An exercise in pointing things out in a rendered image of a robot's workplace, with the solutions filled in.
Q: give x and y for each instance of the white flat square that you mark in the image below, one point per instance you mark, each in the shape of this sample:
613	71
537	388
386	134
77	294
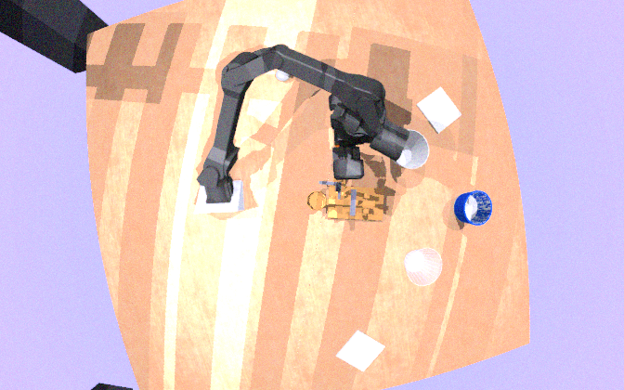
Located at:
439	109
360	350

